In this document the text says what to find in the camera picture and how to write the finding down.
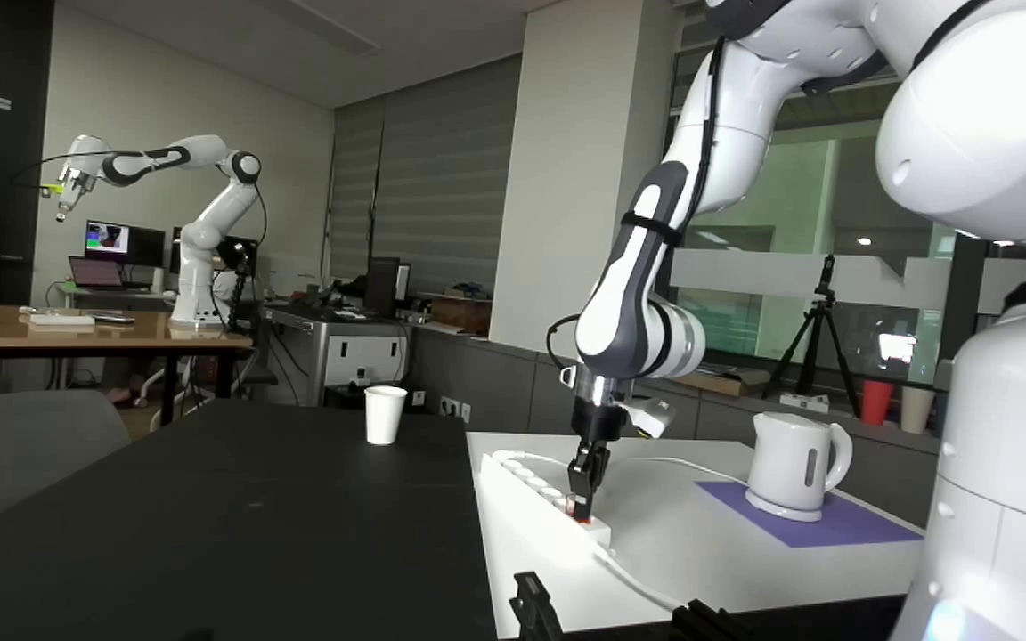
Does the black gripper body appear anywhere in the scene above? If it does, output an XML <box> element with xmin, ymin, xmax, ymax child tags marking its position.
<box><xmin>567</xmin><ymin>396</ymin><xmax>637</xmax><ymax>471</ymax></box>

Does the black table clamp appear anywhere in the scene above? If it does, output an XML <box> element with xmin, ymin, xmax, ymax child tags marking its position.
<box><xmin>506</xmin><ymin>569</ymin><xmax>567</xmax><ymax>641</ymax></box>
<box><xmin>666</xmin><ymin>596</ymin><xmax>756</xmax><ymax>641</ymax></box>

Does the white electric kettle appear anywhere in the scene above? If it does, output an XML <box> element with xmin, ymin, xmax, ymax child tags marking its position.
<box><xmin>744</xmin><ymin>410</ymin><xmax>858</xmax><ymax>523</ymax></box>

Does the white paper cup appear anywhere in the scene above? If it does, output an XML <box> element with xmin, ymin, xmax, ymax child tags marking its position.
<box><xmin>360</xmin><ymin>383</ymin><xmax>414</xmax><ymax>453</ymax></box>

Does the purple mat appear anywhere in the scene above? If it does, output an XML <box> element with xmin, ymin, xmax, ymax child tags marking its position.
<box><xmin>694</xmin><ymin>478</ymin><xmax>928</xmax><ymax>552</ymax></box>

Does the grey white cabinet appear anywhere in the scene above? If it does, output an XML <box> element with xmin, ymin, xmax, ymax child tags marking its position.
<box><xmin>261</xmin><ymin>302</ymin><xmax>414</xmax><ymax>410</ymax></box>

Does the red cup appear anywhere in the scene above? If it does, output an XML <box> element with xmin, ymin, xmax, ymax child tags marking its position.
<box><xmin>857</xmin><ymin>377</ymin><xmax>897</xmax><ymax>431</ymax></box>

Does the beige cup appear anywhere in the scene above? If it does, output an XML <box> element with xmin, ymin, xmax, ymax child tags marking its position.
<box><xmin>897</xmin><ymin>384</ymin><xmax>936</xmax><ymax>440</ymax></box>

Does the seated person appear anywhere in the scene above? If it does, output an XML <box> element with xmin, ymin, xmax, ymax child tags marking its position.
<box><xmin>212</xmin><ymin>239</ymin><xmax>256</xmax><ymax>326</ymax></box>

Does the computer monitor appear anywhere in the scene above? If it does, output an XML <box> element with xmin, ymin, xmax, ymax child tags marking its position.
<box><xmin>78</xmin><ymin>217</ymin><xmax>173</xmax><ymax>276</ymax></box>

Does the wooden table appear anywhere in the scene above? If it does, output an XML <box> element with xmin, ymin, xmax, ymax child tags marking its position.
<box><xmin>0</xmin><ymin>302</ymin><xmax>261</xmax><ymax>431</ymax></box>

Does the grey office chair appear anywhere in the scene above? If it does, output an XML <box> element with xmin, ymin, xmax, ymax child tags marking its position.
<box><xmin>0</xmin><ymin>389</ymin><xmax>135</xmax><ymax>547</ymax></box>

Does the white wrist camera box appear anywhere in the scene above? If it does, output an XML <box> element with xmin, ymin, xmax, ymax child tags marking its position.
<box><xmin>625</xmin><ymin>396</ymin><xmax>680</xmax><ymax>447</ymax></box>

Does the white kettle cord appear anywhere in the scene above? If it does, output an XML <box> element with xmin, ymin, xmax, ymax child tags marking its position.
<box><xmin>500</xmin><ymin>440</ymin><xmax>759</xmax><ymax>473</ymax></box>

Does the white power strip cord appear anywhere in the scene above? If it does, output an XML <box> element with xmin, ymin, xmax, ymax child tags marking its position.
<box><xmin>588</xmin><ymin>539</ymin><xmax>699</xmax><ymax>612</ymax></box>

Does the black camera tripod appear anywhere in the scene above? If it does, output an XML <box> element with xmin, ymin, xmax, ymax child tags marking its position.
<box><xmin>762</xmin><ymin>250</ymin><xmax>866</xmax><ymax>418</ymax></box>

